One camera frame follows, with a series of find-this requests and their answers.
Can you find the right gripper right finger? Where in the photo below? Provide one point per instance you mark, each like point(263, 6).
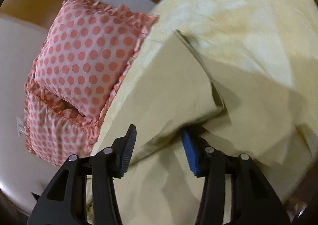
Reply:
point(252, 198)

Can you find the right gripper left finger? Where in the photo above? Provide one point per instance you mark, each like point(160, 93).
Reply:
point(64, 199)

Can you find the lower polka dot pillow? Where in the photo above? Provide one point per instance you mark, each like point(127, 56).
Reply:
point(53, 131)

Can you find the polka dot pillow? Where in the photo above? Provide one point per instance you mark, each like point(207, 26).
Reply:
point(53, 131)
point(87, 48)

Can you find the pale yellow bed cover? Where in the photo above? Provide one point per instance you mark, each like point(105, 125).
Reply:
point(277, 38)

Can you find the upper polka dot pillow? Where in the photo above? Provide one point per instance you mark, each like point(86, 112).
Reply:
point(87, 48)

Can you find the wall switch plate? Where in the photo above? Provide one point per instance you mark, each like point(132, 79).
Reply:
point(20, 126)

